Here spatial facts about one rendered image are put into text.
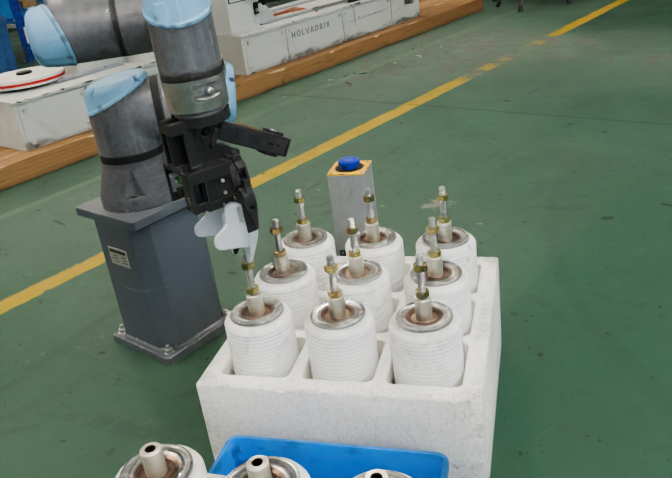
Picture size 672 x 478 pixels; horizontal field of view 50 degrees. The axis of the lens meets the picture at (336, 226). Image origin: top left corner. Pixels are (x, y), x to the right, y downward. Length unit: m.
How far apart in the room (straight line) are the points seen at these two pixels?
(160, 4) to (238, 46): 2.65
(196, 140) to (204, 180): 0.05
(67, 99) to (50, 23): 1.98
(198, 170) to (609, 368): 0.77
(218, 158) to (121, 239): 0.50
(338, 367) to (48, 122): 2.10
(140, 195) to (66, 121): 1.61
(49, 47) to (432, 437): 0.68
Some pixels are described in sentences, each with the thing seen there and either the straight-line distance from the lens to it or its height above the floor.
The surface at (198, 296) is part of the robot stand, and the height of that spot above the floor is 0.10.
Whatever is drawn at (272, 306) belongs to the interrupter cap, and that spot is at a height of 0.25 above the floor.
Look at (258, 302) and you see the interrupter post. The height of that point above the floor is 0.27.
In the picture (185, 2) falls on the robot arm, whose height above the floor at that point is 0.68.
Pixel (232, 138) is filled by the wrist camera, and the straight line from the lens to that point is 0.91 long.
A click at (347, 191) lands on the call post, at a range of 1.31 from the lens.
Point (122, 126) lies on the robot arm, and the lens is 1.31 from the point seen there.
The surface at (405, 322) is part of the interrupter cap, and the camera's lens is 0.94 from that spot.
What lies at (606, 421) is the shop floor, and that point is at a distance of 1.19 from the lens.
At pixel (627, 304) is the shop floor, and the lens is 1.48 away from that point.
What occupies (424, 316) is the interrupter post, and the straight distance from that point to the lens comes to 0.94.
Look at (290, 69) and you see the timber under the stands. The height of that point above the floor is 0.06.
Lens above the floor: 0.75
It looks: 24 degrees down
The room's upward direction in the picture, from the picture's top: 8 degrees counter-clockwise
